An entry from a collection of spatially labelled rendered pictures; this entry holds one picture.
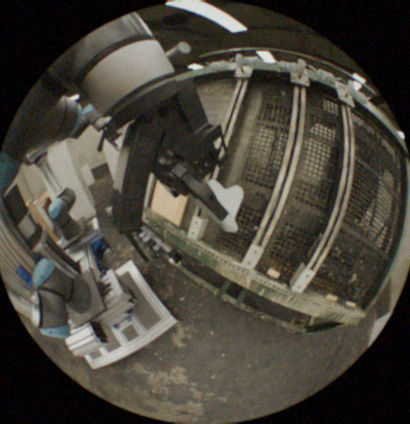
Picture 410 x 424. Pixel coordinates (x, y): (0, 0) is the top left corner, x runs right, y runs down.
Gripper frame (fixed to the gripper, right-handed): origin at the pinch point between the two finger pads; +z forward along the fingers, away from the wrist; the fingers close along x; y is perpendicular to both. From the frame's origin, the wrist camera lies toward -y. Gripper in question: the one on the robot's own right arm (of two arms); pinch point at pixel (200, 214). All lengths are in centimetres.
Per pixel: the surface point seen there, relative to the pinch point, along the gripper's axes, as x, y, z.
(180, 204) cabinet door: 40, 5, 38
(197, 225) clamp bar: 20.5, 0.5, 36.8
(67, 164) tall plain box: 275, -64, -32
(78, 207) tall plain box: 274, -123, 39
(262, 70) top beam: 18, 88, -16
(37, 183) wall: 861, -400, -180
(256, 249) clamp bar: -10.7, 6.9, 37.5
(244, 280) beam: -15, -8, 49
